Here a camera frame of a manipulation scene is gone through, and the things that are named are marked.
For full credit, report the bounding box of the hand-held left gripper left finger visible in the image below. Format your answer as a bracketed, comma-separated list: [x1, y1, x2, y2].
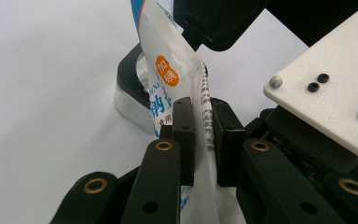
[159, 96, 197, 187]

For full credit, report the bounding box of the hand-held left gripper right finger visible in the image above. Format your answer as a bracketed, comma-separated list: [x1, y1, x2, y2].
[210, 97, 247, 188]

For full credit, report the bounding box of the white and blue plastic bag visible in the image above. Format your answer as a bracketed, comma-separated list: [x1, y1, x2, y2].
[130, 0, 248, 224]

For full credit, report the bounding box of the clear container with black lid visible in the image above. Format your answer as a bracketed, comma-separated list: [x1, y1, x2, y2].
[114, 0, 269, 136]

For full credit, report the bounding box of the white paper sheet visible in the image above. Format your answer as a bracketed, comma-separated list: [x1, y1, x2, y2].
[0, 0, 310, 224]

